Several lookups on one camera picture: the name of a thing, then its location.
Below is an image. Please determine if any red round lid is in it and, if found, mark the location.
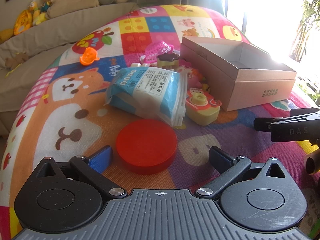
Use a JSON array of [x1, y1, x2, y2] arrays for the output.
[[116, 119, 177, 175]]

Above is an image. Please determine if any yellow toy camera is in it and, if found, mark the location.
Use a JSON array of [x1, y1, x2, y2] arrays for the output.
[[185, 88, 222, 126]]

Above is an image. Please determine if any pink pig toy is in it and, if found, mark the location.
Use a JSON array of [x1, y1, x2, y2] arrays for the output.
[[176, 59, 203, 89]]

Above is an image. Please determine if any blue white wipes packet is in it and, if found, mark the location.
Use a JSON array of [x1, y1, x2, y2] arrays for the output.
[[106, 67, 187, 127]]

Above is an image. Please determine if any orange toy strainer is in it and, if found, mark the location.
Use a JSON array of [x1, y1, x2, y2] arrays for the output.
[[79, 47, 100, 66]]

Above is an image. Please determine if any pink toy basket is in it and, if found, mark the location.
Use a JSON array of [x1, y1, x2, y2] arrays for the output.
[[144, 41, 174, 63]]

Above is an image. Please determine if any small white drink bottle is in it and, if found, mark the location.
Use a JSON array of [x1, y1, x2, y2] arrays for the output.
[[130, 63, 152, 67]]

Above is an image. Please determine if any chocolate pudding toy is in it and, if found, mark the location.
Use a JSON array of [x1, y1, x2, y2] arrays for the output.
[[157, 53, 180, 70]]

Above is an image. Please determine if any right gloved hand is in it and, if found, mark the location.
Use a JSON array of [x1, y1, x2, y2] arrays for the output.
[[304, 149, 320, 175]]

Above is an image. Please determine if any pink cardboard box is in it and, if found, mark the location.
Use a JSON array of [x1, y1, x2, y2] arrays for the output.
[[180, 36, 297, 112]]

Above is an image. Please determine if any colourful cartoon play mat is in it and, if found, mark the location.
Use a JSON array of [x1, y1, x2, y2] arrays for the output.
[[1, 5, 319, 239]]

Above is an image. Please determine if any beige sofa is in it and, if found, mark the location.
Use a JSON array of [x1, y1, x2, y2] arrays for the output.
[[1, 3, 139, 135]]

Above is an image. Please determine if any brown plush toy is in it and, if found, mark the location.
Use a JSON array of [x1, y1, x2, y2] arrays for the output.
[[5, 53, 29, 70]]

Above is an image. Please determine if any yellow pillow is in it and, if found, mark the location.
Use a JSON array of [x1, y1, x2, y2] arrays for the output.
[[0, 29, 14, 44]]

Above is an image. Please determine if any yellow duck plush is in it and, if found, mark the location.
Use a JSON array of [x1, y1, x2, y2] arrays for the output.
[[28, 0, 48, 26]]

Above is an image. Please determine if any yellow orange cushion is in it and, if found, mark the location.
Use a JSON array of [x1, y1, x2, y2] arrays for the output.
[[13, 10, 33, 36]]

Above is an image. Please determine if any beige folded blanket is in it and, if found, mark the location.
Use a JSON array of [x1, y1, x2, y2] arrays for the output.
[[46, 0, 99, 19]]

